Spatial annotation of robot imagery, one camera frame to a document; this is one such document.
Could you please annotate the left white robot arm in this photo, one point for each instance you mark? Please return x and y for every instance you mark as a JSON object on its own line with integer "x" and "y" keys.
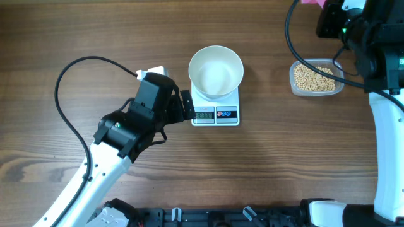
{"x": 120, "y": 138}

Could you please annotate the white bowl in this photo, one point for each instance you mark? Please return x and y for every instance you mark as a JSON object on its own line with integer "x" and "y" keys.
{"x": 216, "y": 71}

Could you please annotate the white digital kitchen scale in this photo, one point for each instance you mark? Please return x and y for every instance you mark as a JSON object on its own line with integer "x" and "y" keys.
{"x": 219, "y": 112}

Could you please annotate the pink plastic measuring scoop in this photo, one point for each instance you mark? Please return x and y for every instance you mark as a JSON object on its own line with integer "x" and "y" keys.
{"x": 312, "y": 2}

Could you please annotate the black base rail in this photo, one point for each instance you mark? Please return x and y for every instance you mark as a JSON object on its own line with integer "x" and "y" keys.
{"x": 288, "y": 216}

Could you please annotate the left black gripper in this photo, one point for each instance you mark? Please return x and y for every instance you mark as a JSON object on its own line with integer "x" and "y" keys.
{"x": 176, "y": 104}

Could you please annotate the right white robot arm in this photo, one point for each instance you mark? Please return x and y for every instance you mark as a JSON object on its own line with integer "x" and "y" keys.
{"x": 373, "y": 30}

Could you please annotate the clear container of soybeans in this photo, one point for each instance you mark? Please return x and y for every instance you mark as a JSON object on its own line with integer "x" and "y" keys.
{"x": 305, "y": 82}

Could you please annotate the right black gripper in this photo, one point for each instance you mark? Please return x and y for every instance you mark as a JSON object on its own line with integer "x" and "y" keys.
{"x": 331, "y": 9}

